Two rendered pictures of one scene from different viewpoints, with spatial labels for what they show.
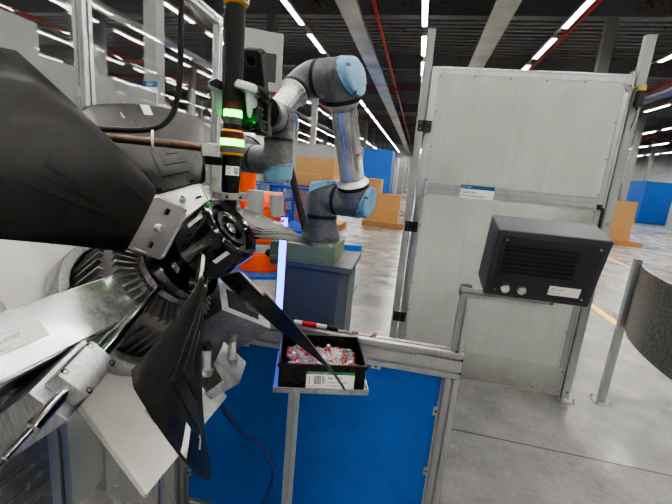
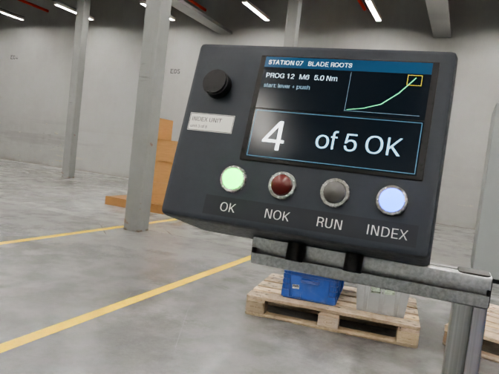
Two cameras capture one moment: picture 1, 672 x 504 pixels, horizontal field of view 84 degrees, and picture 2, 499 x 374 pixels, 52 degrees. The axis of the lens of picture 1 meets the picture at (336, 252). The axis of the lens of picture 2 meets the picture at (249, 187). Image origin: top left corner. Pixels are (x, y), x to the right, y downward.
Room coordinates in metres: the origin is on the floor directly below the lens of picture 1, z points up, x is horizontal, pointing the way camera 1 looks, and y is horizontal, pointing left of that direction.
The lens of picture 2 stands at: (1.51, -0.49, 1.14)
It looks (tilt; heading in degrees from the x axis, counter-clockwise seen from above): 4 degrees down; 191
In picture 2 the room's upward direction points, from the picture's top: 7 degrees clockwise
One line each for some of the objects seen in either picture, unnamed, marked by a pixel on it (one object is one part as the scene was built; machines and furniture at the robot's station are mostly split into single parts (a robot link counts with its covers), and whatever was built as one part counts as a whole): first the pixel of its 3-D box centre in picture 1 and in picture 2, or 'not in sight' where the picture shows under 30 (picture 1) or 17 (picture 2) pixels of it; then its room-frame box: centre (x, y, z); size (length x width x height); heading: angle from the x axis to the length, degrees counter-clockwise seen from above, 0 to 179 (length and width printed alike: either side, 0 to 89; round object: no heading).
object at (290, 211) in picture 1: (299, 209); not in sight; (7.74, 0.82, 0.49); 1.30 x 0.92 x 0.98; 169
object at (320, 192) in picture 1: (324, 197); not in sight; (1.46, 0.06, 1.23); 0.13 x 0.12 x 0.14; 62
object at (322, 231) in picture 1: (321, 227); not in sight; (1.46, 0.07, 1.11); 0.15 x 0.15 x 0.10
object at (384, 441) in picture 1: (301, 443); not in sight; (1.07, 0.06, 0.45); 0.82 x 0.02 x 0.66; 80
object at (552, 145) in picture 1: (501, 224); not in sight; (2.35, -1.02, 1.10); 1.21 x 0.06 x 2.20; 80
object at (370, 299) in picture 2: not in sight; (383, 283); (-2.35, -0.17, 0.31); 0.60 x 0.42 x 0.33; 176
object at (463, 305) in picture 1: (461, 318); (459, 371); (1.00, -0.37, 0.96); 0.03 x 0.03 x 0.20; 80
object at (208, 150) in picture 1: (225, 172); not in sight; (0.72, 0.22, 1.31); 0.09 x 0.07 x 0.10; 115
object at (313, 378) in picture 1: (320, 361); not in sight; (0.89, 0.01, 0.85); 0.22 x 0.17 x 0.07; 96
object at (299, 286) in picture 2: not in sight; (315, 278); (-2.39, -0.68, 0.25); 0.60 x 0.41 x 0.22; 176
